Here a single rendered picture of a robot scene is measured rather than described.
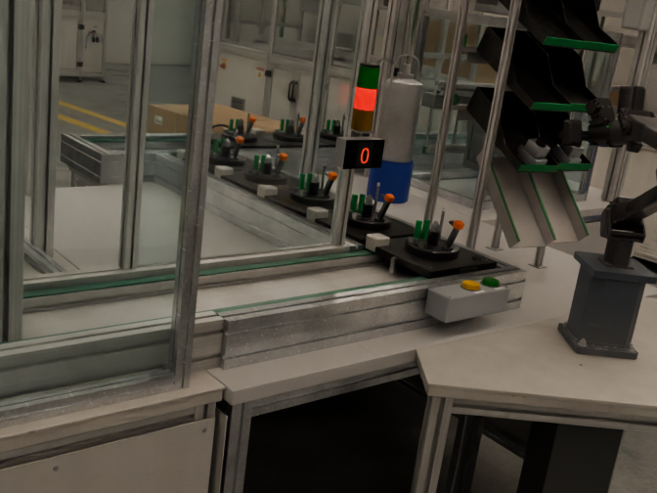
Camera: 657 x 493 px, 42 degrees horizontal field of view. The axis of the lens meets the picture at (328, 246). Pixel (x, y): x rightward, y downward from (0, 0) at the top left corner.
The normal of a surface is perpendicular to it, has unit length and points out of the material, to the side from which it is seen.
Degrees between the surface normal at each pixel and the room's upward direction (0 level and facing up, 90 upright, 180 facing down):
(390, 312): 90
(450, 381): 0
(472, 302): 90
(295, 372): 0
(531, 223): 45
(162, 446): 90
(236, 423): 90
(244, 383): 0
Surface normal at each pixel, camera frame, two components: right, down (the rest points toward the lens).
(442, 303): -0.77, 0.09
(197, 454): 0.62, 0.30
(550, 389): 0.13, -0.95
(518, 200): 0.43, -0.45
